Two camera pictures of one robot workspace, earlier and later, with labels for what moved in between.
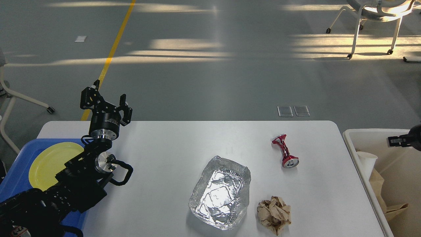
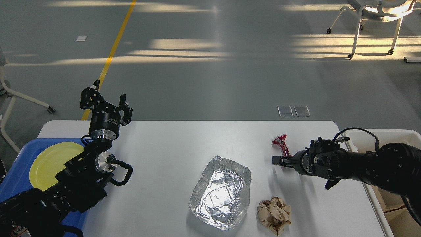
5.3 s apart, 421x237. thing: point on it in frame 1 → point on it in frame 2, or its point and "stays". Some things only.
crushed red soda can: (289, 161) stays
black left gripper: (105, 121) stays
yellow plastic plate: (50, 161) stays
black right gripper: (414, 137) → (302, 162)
